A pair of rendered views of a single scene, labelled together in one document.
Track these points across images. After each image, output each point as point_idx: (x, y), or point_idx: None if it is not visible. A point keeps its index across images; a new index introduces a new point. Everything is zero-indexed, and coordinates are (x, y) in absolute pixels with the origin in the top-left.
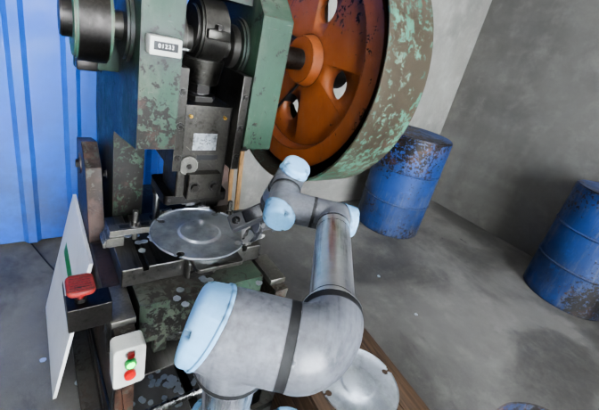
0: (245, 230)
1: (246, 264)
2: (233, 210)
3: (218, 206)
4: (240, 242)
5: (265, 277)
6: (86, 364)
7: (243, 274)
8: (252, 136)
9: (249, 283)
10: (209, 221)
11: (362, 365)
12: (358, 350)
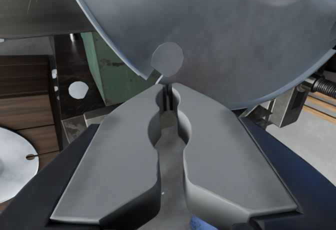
0: (190, 130)
1: (155, 77)
2: (306, 95)
3: (323, 68)
4: (165, 70)
5: (109, 107)
6: None
7: (122, 60)
8: None
9: (96, 65)
10: None
11: (1, 179)
12: (29, 179)
